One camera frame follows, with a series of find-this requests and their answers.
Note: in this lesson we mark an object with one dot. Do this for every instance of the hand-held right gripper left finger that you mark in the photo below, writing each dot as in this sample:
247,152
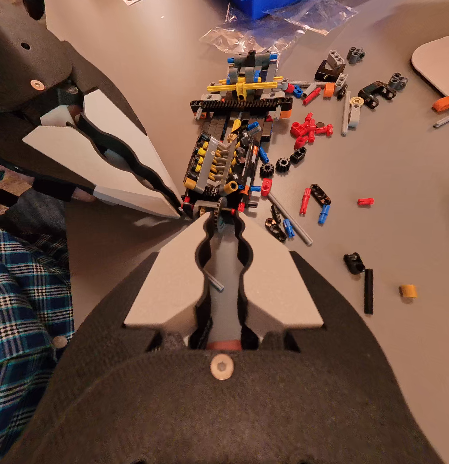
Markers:
166,290

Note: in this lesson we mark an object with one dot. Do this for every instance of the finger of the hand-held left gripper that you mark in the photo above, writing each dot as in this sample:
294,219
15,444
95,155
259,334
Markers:
130,141
83,163

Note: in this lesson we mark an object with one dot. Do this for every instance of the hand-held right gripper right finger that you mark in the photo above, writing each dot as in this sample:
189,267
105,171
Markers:
282,290

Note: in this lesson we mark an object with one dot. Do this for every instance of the lego car chassis model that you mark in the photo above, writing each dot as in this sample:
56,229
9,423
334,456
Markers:
217,159

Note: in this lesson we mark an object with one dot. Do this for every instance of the grey lego differential gear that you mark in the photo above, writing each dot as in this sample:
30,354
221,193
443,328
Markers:
204,207

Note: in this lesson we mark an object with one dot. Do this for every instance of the long grey lego axle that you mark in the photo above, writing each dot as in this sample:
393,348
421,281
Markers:
345,127
300,232

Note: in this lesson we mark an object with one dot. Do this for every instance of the blue lego pin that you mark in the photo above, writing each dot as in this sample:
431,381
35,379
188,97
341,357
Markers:
324,214
289,228
297,91

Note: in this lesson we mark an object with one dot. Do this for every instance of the black thin lego liftarm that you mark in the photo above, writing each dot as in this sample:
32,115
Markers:
275,228
320,195

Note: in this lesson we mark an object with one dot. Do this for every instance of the black lego axle connector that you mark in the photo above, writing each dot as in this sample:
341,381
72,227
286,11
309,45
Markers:
353,263

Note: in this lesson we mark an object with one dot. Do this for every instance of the black lego pin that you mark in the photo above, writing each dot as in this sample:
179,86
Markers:
342,93
275,213

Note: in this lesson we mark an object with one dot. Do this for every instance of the long black lego tube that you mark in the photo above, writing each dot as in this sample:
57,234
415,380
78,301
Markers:
368,292

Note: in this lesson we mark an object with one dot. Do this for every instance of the red lego connector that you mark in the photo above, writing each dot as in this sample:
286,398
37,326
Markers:
266,186

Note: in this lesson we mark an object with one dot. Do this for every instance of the small black lego gear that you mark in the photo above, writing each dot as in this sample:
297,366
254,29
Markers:
267,170
282,165

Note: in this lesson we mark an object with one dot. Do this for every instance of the small red lego pin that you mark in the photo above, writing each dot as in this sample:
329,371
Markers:
365,201

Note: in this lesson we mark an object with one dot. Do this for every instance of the yellow lego bush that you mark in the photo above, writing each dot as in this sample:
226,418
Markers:
408,291

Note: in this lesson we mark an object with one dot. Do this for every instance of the small black lego connector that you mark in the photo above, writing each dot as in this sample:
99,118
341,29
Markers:
298,155

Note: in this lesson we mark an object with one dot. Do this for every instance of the pile of red lego pieces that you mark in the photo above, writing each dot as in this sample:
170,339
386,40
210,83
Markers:
300,130

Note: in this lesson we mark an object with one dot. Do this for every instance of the grey lego pin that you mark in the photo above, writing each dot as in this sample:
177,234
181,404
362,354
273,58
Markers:
308,89
445,119

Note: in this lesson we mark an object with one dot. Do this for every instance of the orange lego piece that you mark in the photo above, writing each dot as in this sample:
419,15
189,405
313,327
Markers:
329,90
443,104

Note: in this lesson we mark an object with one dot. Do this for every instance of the black angled lego liftarm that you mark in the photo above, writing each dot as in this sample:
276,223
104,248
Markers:
371,92

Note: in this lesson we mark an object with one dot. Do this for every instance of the small light grey lego connector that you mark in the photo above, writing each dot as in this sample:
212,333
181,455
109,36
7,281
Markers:
342,81

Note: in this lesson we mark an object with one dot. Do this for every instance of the dark grey lego connector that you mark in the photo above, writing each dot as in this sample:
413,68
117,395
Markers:
356,55
398,80

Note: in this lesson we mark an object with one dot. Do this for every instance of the person's left hand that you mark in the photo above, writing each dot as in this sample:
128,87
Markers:
86,195

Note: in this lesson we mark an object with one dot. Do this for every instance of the grey trousers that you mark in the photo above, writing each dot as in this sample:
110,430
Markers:
39,217

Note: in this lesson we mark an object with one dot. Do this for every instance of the blue plaid shirt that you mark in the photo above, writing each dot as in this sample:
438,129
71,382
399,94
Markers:
25,308

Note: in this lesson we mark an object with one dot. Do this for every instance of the clear plastic bag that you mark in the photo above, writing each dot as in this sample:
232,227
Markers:
239,36

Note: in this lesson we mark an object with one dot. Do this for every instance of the blue box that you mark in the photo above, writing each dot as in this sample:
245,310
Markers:
246,7

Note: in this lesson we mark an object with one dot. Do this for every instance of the light grey liftarm tan bush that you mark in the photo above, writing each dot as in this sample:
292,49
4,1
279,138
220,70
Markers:
354,116

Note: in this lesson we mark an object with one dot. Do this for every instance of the pale rounded flat board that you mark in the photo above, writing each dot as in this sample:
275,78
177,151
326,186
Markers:
438,61

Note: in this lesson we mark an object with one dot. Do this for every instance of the black lego bracket piece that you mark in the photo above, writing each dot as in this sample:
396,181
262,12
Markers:
324,74

